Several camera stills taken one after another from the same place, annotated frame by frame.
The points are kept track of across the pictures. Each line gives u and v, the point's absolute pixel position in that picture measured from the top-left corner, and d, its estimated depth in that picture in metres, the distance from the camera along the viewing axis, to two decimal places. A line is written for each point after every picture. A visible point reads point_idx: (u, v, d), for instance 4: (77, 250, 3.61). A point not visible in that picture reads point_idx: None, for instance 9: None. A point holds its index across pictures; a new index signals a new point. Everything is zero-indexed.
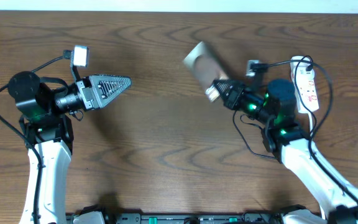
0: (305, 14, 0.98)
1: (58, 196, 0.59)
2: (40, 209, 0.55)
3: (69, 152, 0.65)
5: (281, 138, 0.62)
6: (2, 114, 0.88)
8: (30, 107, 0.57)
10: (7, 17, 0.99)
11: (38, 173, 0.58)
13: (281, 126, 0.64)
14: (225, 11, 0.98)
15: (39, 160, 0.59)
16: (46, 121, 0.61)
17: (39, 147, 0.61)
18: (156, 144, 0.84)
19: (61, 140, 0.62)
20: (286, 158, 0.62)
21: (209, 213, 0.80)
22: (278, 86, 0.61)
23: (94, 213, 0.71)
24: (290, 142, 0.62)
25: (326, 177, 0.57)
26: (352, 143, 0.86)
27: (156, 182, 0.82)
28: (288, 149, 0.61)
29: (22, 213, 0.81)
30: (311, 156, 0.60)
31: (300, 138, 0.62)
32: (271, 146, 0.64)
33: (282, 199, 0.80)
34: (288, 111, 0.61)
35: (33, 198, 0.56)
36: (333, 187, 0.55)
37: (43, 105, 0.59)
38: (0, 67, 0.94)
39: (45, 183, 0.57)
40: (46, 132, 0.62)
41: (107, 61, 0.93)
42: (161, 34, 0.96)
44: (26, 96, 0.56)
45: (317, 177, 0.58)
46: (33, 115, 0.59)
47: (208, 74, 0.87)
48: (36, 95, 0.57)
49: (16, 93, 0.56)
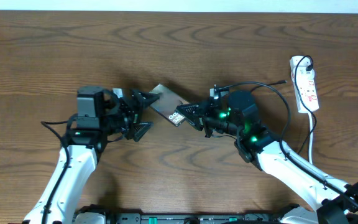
0: (304, 14, 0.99)
1: (73, 198, 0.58)
2: (52, 204, 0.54)
3: (96, 162, 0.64)
5: (253, 146, 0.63)
6: (2, 114, 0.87)
8: (86, 105, 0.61)
10: (8, 18, 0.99)
11: (62, 172, 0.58)
13: (251, 132, 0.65)
14: (225, 11, 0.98)
15: (67, 159, 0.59)
16: (92, 125, 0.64)
17: (70, 149, 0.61)
18: (156, 144, 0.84)
19: (92, 148, 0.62)
20: (264, 165, 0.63)
21: (209, 213, 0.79)
22: (237, 99, 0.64)
23: (97, 216, 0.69)
24: (263, 148, 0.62)
25: (306, 175, 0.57)
26: (355, 142, 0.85)
27: (156, 182, 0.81)
28: (263, 156, 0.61)
29: (18, 214, 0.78)
30: (285, 157, 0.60)
31: (271, 142, 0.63)
32: (247, 157, 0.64)
33: (282, 200, 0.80)
34: (252, 119, 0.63)
35: (49, 195, 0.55)
36: (314, 184, 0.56)
37: (96, 109, 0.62)
38: (0, 66, 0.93)
39: (64, 183, 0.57)
40: (82, 137, 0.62)
41: (107, 60, 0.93)
42: (161, 34, 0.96)
44: (88, 94, 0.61)
45: (298, 177, 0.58)
46: (83, 114, 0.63)
47: (169, 103, 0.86)
48: (97, 96, 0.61)
49: (80, 90, 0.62)
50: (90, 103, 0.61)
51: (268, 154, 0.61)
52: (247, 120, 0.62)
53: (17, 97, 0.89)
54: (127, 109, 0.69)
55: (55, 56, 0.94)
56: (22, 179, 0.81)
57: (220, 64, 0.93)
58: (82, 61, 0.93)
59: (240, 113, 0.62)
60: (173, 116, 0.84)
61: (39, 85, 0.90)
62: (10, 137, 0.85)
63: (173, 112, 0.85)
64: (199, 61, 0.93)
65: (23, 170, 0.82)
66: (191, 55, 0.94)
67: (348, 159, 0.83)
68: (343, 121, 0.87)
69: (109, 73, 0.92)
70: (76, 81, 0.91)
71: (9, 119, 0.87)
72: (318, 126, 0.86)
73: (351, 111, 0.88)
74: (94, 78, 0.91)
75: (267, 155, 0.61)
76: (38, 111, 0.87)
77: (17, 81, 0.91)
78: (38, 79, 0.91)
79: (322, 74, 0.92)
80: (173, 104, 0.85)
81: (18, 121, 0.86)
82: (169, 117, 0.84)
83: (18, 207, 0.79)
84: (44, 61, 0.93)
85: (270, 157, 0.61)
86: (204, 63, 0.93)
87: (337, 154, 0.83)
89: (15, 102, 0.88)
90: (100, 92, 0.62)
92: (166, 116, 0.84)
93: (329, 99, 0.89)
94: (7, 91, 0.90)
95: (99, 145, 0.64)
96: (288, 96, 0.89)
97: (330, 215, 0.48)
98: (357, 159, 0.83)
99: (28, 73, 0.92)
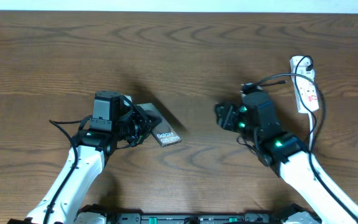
0: (303, 14, 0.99)
1: (78, 200, 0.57)
2: (55, 204, 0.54)
3: (103, 164, 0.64)
5: (276, 150, 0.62)
6: (3, 114, 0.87)
8: (103, 107, 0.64)
10: (9, 18, 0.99)
11: (69, 172, 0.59)
13: (271, 134, 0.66)
14: (225, 11, 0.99)
15: (75, 159, 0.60)
16: (103, 127, 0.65)
17: (79, 149, 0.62)
18: (156, 144, 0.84)
19: (102, 151, 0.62)
20: (289, 178, 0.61)
21: (209, 213, 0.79)
22: (253, 98, 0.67)
23: (98, 218, 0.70)
24: (288, 156, 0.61)
25: (335, 205, 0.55)
26: (354, 142, 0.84)
27: (156, 182, 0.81)
28: (288, 167, 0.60)
29: (17, 214, 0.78)
30: (316, 177, 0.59)
31: (298, 151, 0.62)
32: (267, 158, 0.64)
33: (282, 200, 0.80)
34: (269, 117, 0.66)
35: (54, 194, 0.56)
36: (344, 217, 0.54)
37: (111, 112, 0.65)
38: (1, 66, 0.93)
39: (69, 185, 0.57)
40: (92, 139, 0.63)
41: (107, 60, 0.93)
42: (161, 34, 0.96)
44: (105, 98, 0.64)
45: (325, 203, 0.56)
46: (97, 116, 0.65)
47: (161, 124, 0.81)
48: (112, 100, 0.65)
49: (99, 93, 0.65)
50: (106, 105, 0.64)
51: (296, 168, 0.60)
52: (263, 119, 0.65)
53: (18, 97, 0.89)
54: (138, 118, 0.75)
55: (55, 57, 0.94)
56: (22, 179, 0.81)
57: (220, 64, 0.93)
58: (82, 61, 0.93)
59: (255, 110, 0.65)
60: (162, 135, 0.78)
61: (39, 85, 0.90)
62: (10, 137, 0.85)
63: (163, 132, 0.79)
64: (199, 61, 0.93)
65: (23, 169, 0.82)
66: (192, 55, 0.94)
67: (347, 159, 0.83)
68: (343, 121, 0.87)
69: (109, 73, 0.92)
70: (77, 81, 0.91)
71: (10, 119, 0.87)
72: (318, 126, 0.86)
73: (351, 111, 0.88)
74: (94, 78, 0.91)
75: (294, 169, 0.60)
76: (38, 111, 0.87)
77: (17, 82, 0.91)
78: (38, 79, 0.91)
79: (323, 74, 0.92)
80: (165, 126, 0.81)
81: (19, 121, 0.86)
82: (157, 136, 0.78)
83: (18, 207, 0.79)
84: (45, 61, 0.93)
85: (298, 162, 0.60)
86: (204, 64, 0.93)
87: (337, 154, 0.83)
89: (16, 102, 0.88)
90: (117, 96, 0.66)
92: (154, 134, 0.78)
93: (329, 99, 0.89)
94: (8, 91, 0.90)
95: (109, 148, 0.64)
96: (288, 96, 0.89)
97: None
98: (357, 159, 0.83)
99: (29, 73, 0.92)
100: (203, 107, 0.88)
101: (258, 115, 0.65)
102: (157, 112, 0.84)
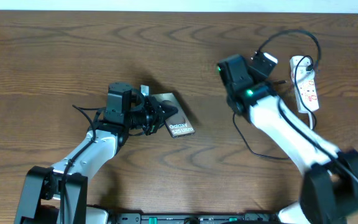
0: (303, 14, 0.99)
1: (93, 168, 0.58)
2: (76, 161, 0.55)
3: (114, 152, 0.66)
5: (248, 99, 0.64)
6: (2, 114, 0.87)
8: (115, 102, 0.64)
10: (8, 18, 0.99)
11: (89, 143, 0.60)
13: (242, 86, 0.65)
14: (225, 11, 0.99)
15: (94, 135, 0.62)
16: (117, 120, 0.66)
17: (97, 131, 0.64)
18: (156, 144, 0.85)
19: (116, 135, 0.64)
20: (257, 119, 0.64)
21: (209, 213, 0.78)
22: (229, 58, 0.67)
23: (102, 211, 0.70)
24: (258, 101, 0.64)
25: (300, 137, 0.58)
26: (354, 142, 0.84)
27: (156, 182, 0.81)
28: (258, 111, 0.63)
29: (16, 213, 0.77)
30: (280, 114, 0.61)
31: (267, 98, 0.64)
32: (238, 108, 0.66)
33: (283, 200, 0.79)
34: (241, 70, 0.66)
35: (74, 155, 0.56)
36: (306, 146, 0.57)
37: (123, 106, 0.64)
38: (0, 66, 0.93)
39: (89, 150, 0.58)
40: (107, 128, 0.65)
41: (106, 60, 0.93)
42: (161, 34, 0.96)
44: (118, 91, 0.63)
45: (291, 137, 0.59)
46: (110, 109, 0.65)
47: (176, 115, 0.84)
48: (125, 94, 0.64)
49: (111, 86, 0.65)
50: (118, 99, 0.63)
51: (263, 109, 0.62)
52: (234, 74, 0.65)
53: (17, 97, 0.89)
54: (151, 109, 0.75)
55: (55, 56, 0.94)
56: (22, 179, 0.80)
57: None
58: (82, 61, 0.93)
59: (227, 66, 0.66)
60: (174, 126, 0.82)
61: (39, 85, 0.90)
62: (9, 137, 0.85)
63: (177, 124, 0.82)
64: (199, 61, 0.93)
65: (23, 169, 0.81)
66: (191, 55, 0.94)
67: None
68: (343, 121, 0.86)
69: (109, 73, 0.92)
70: (76, 81, 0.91)
71: (9, 119, 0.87)
72: (319, 126, 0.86)
73: (351, 111, 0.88)
74: (94, 78, 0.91)
75: (261, 110, 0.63)
76: (38, 111, 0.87)
77: (17, 82, 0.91)
78: (38, 79, 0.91)
79: (323, 73, 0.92)
80: (179, 117, 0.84)
81: (18, 121, 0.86)
82: (170, 126, 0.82)
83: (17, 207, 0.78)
84: (45, 61, 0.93)
85: (263, 112, 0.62)
86: (204, 64, 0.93)
87: None
89: (15, 102, 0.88)
90: (128, 90, 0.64)
92: (167, 123, 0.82)
93: (329, 99, 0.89)
94: (8, 91, 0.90)
95: (121, 139, 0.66)
96: (288, 96, 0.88)
97: (316, 175, 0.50)
98: None
99: (29, 73, 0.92)
100: (203, 107, 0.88)
101: (229, 70, 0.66)
102: (174, 103, 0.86)
